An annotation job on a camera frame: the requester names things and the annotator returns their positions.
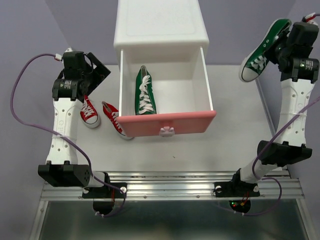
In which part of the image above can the green sneaker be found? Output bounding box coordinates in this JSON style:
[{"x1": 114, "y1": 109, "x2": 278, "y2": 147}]
[
  {"x1": 134, "y1": 65, "x2": 157, "y2": 115},
  {"x1": 238, "y1": 18, "x2": 292, "y2": 83}
]

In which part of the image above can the pink drawer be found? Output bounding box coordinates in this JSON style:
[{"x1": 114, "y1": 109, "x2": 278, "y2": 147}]
[{"x1": 118, "y1": 47, "x2": 217, "y2": 137}]

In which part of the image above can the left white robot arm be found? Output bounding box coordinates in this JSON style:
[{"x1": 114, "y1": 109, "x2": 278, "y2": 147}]
[{"x1": 38, "y1": 50, "x2": 111, "y2": 197}]

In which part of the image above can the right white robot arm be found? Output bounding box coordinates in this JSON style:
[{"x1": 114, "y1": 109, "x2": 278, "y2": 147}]
[{"x1": 230, "y1": 18, "x2": 320, "y2": 195}]

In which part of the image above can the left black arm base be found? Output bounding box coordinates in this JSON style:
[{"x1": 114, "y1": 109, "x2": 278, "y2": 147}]
[{"x1": 81, "y1": 182, "x2": 128, "y2": 218}]

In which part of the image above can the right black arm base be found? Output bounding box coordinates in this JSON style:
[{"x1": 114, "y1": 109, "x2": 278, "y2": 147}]
[{"x1": 213, "y1": 181, "x2": 260, "y2": 214}]

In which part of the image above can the red sneaker near cabinet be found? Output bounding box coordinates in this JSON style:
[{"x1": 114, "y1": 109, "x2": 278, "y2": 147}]
[{"x1": 101, "y1": 101, "x2": 133, "y2": 140}]

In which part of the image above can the white shoe cabinet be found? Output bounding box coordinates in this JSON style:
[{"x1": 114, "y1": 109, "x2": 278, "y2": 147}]
[{"x1": 112, "y1": 0, "x2": 210, "y2": 66}]

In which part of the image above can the red sneaker far left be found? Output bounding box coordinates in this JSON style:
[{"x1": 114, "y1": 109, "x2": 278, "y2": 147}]
[{"x1": 80, "y1": 95, "x2": 101, "y2": 129}]

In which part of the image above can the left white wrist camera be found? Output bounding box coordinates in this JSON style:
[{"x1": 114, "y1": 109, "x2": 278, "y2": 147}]
[{"x1": 53, "y1": 47, "x2": 76, "y2": 62}]

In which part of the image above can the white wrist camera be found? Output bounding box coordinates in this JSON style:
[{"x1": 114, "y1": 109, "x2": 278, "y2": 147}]
[
  {"x1": 53, "y1": 47, "x2": 76, "y2": 62},
  {"x1": 301, "y1": 12, "x2": 320, "y2": 25}
]

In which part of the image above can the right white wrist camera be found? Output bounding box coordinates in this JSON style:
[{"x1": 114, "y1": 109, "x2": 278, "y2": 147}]
[{"x1": 301, "y1": 12, "x2": 320, "y2": 25}]

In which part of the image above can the aluminium mounting rail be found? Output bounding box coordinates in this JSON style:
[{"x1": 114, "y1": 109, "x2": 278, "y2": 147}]
[{"x1": 41, "y1": 171, "x2": 306, "y2": 201}]

